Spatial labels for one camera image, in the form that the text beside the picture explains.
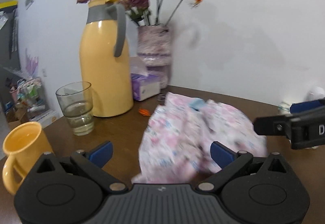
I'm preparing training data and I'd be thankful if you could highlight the pink floral baby garment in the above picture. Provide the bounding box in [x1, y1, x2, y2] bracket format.
[132, 92, 267, 184]

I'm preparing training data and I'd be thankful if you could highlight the white robot speaker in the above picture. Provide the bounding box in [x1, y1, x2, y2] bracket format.
[278, 87, 324, 115]

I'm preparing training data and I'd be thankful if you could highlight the clear drinking glass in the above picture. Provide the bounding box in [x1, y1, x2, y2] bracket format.
[56, 82, 94, 136]

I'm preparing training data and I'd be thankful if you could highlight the yellow ceramic mug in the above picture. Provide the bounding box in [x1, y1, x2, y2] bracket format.
[2, 122, 53, 195]

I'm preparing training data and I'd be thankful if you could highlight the small orange object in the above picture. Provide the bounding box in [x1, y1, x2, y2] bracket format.
[138, 108, 151, 117]

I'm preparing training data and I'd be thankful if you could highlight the purple tissue box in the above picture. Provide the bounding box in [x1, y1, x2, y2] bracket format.
[131, 73, 160, 101]

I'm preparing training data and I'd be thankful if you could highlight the cluttered storage rack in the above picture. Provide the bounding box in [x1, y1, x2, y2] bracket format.
[4, 67, 60, 129]

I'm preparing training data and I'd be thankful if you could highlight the yellow thermos jug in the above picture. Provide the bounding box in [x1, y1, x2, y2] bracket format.
[79, 0, 133, 117]

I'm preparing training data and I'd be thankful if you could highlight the purple patterned vase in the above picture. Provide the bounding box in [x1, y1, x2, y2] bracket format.
[137, 24, 172, 89]

